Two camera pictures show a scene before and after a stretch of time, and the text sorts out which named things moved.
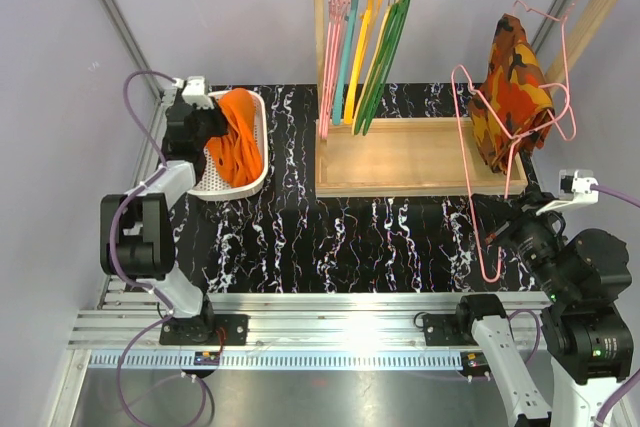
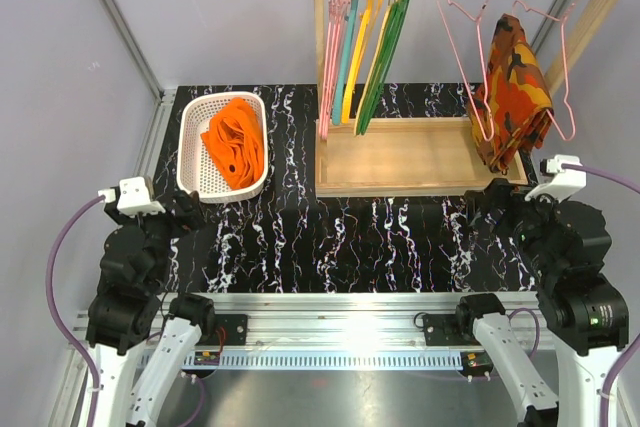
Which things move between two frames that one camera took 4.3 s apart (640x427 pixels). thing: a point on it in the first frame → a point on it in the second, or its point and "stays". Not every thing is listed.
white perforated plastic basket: [211, 184] stays
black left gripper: [217, 117] → [191, 218]
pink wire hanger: [565, 91] → [479, 24]
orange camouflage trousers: [512, 108] stays
